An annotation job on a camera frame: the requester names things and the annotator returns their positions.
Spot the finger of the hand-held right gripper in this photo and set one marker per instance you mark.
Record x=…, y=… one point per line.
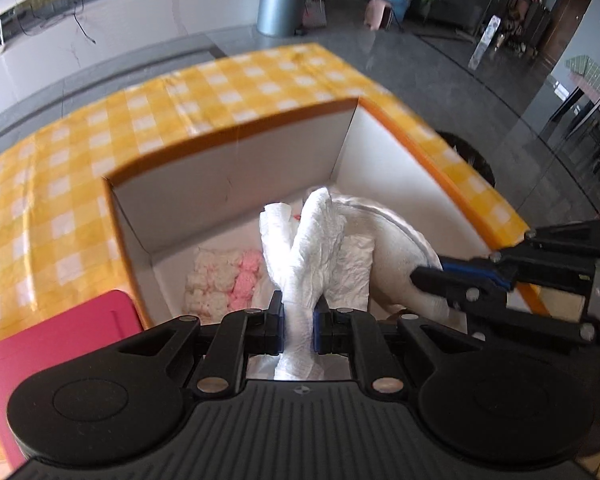
x=430, y=282
x=475, y=270

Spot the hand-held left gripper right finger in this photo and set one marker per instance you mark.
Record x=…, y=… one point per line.
x=320, y=330

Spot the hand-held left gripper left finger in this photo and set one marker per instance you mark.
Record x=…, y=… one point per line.
x=276, y=325

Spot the white fabric pouch grey rim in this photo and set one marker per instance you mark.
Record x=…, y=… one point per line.
x=395, y=250

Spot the white towel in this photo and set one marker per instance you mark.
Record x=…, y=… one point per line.
x=300, y=260

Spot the pink white crochet pouch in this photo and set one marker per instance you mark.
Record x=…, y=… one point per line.
x=215, y=280

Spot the white cardboard box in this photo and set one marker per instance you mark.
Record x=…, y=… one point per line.
x=230, y=200

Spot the white crinkled cloth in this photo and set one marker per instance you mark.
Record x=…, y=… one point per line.
x=355, y=270

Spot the dark round stool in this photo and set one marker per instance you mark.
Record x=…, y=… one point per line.
x=472, y=157

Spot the black dining chairs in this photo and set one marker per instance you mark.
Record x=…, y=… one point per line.
x=585, y=125

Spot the green checked table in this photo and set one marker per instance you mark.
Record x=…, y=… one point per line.
x=585, y=67

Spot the red box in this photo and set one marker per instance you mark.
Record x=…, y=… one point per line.
x=55, y=330

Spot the white standing board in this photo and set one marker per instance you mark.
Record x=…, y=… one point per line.
x=484, y=42

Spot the yellow checked tablecloth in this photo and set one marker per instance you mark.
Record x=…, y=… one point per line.
x=80, y=160

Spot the brown wooden door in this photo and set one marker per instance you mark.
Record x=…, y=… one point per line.
x=570, y=20

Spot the pink plastic stool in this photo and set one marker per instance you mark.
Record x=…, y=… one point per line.
x=377, y=12

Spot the white tote bag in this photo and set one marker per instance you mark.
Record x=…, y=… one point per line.
x=315, y=12

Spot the grey trash can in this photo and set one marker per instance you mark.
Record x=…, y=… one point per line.
x=282, y=2

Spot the white marble television cabinet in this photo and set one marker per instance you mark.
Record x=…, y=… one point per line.
x=105, y=35

